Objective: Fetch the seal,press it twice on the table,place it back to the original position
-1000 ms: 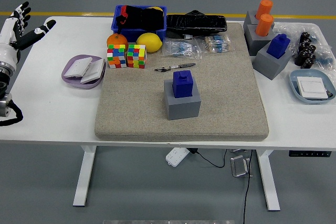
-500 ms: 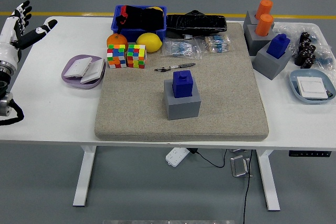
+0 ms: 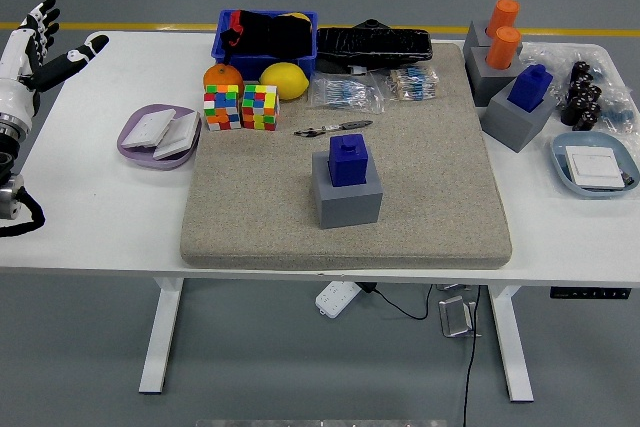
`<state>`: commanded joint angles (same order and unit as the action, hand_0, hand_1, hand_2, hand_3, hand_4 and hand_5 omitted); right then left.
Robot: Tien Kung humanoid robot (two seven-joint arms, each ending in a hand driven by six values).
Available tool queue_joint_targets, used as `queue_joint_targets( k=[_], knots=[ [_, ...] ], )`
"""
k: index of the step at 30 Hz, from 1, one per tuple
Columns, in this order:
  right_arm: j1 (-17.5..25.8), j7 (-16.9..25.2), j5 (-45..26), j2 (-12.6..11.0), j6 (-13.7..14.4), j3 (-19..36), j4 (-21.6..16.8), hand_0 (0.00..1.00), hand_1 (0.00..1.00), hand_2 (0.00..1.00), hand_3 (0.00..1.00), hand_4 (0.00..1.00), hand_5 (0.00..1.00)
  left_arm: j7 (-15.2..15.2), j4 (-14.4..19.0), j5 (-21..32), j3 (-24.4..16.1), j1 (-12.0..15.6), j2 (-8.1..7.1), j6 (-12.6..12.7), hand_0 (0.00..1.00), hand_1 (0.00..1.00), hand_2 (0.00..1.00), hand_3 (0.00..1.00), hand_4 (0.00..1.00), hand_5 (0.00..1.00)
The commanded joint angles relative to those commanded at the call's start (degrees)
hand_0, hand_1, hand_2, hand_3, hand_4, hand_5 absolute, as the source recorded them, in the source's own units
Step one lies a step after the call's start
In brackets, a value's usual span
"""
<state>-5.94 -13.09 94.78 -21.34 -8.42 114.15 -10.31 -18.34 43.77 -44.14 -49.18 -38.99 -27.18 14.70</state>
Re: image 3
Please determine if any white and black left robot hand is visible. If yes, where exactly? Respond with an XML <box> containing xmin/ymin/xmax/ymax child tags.
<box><xmin>0</xmin><ymin>0</ymin><xmax>110</xmax><ymax>124</ymax></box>

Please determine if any blue square seal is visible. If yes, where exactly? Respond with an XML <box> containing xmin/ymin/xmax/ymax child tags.
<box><xmin>506</xmin><ymin>63</ymin><xmax>554</xmax><ymax>112</ymax></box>
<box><xmin>328</xmin><ymin>133</ymin><xmax>371</xmax><ymax>188</ymax></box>

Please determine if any grey seal holder block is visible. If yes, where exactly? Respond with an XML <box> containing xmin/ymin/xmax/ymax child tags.
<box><xmin>464</xmin><ymin>44</ymin><xmax>524</xmax><ymax>108</ymax></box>
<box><xmin>480</xmin><ymin>77</ymin><xmax>559</xmax><ymax>153</ymax></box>
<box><xmin>462</xmin><ymin>19</ymin><xmax>524</xmax><ymax>67</ymax></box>
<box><xmin>311</xmin><ymin>150</ymin><xmax>385</xmax><ymax>230</ymax></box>

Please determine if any orange cylinder seal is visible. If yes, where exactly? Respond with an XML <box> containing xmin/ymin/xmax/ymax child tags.
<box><xmin>485</xmin><ymin>25</ymin><xmax>522</xmax><ymax>71</ymax></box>
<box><xmin>485</xmin><ymin>0</ymin><xmax>521</xmax><ymax>39</ymax></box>

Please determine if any purple oval tray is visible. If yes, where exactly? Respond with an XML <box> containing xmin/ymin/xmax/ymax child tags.
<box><xmin>116</xmin><ymin>103</ymin><xmax>203</xmax><ymax>171</ymax></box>

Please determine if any orange fruit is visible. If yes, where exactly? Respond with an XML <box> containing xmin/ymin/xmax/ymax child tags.
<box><xmin>202</xmin><ymin>62</ymin><xmax>245</xmax><ymax>98</ymax></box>

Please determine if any multicolour puzzle cube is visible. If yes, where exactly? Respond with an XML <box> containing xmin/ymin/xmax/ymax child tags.
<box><xmin>241</xmin><ymin>84</ymin><xmax>280</xmax><ymax>132</ymax></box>
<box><xmin>203</xmin><ymin>84</ymin><xmax>241</xmax><ymax>132</ymax></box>

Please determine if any blue plastic bin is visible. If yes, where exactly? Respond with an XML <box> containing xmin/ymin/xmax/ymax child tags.
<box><xmin>210</xmin><ymin>9</ymin><xmax>319</xmax><ymax>73</ymax></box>

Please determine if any black cloth with red trim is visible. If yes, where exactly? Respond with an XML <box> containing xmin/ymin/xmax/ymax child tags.
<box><xmin>219</xmin><ymin>9</ymin><xmax>314</xmax><ymax>58</ymax></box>

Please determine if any yellow lemon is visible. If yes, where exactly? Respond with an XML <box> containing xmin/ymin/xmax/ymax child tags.
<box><xmin>258</xmin><ymin>61</ymin><xmax>310</xmax><ymax>101</ymax></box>

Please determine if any white table leg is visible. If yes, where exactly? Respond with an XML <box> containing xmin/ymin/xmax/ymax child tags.
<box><xmin>488</xmin><ymin>285</ymin><xmax>535</xmax><ymax>402</ymax></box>
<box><xmin>138</xmin><ymin>277</ymin><xmax>184</xmax><ymax>395</ymax></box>

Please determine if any clear bag of blue resistors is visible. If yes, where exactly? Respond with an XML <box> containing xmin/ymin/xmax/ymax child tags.
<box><xmin>308</xmin><ymin>72</ymin><xmax>387</xmax><ymax>114</ymax></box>

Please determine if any black plastic-wrapped long object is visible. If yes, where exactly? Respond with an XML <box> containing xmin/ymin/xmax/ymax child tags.
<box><xmin>315</xmin><ymin>18</ymin><xmax>434</xmax><ymax>68</ymax></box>

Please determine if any white power strip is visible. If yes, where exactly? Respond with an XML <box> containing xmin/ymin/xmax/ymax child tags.
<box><xmin>314</xmin><ymin>280</ymin><xmax>362</xmax><ymax>319</ymax></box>

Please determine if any clear bag of brown resistors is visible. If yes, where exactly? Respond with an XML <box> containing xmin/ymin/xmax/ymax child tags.
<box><xmin>372</xmin><ymin>66</ymin><xmax>442</xmax><ymax>102</ymax></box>

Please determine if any grey-brown table mat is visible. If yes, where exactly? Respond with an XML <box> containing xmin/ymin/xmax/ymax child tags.
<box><xmin>179</xmin><ymin>42</ymin><xmax>514</xmax><ymax>271</ymax></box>

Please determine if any light blue oval tray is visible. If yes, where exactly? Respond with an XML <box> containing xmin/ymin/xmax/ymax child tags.
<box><xmin>549</xmin><ymin>130</ymin><xmax>640</xmax><ymax>200</ymax></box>

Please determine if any clear bag of black capacitors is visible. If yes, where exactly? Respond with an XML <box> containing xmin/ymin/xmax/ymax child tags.
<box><xmin>519</xmin><ymin>41</ymin><xmax>632</xmax><ymax>133</ymax></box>

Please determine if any clear bag of blue components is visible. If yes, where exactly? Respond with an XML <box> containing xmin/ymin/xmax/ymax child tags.
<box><xmin>597</xmin><ymin>94</ymin><xmax>640</xmax><ymax>136</ymax></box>

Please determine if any black table control panel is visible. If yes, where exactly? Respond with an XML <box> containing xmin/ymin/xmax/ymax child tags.
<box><xmin>549</xmin><ymin>285</ymin><xmax>631</xmax><ymax>300</ymax></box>

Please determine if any white wall switch plate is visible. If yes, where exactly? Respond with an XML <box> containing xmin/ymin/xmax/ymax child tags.
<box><xmin>564</xmin><ymin>145</ymin><xmax>630</xmax><ymax>192</ymax></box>
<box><xmin>122</xmin><ymin>108</ymin><xmax>177</xmax><ymax>150</ymax></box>
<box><xmin>152</xmin><ymin>111</ymin><xmax>201</xmax><ymax>161</ymax></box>

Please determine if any black power cable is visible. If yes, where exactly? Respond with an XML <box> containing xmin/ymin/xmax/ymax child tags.
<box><xmin>367</xmin><ymin>284</ymin><xmax>482</xmax><ymax>427</ymax></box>

